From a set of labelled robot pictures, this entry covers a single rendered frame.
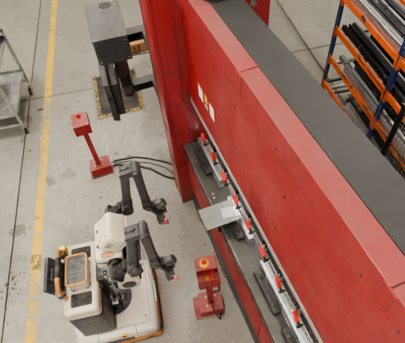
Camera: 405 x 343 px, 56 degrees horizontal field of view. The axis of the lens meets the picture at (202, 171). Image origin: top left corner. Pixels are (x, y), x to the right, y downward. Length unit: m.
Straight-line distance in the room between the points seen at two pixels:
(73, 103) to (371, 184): 4.59
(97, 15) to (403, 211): 2.42
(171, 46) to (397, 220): 1.91
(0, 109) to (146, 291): 3.04
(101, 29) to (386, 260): 2.31
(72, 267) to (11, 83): 3.30
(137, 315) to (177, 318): 0.41
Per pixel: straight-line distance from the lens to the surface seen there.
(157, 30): 2.65
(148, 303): 3.35
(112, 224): 2.42
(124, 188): 2.44
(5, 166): 5.09
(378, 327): 1.47
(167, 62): 2.80
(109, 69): 3.16
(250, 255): 2.78
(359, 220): 1.32
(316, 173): 1.40
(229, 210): 2.81
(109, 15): 3.04
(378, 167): 1.47
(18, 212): 4.58
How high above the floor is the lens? 3.38
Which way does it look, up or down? 52 degrees down
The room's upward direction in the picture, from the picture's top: 6 degrees counter-clockwise
